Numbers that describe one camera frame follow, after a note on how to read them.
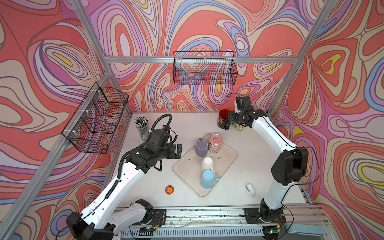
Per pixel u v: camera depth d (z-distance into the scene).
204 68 0.97
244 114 0.66
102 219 0.38
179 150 0.65
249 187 0.80
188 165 0.92
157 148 0.52
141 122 0.93
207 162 0.81
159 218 0.72
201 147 0.89
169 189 0.82
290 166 0.47
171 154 0.63
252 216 0.72
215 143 0.88
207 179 0.76
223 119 1.02
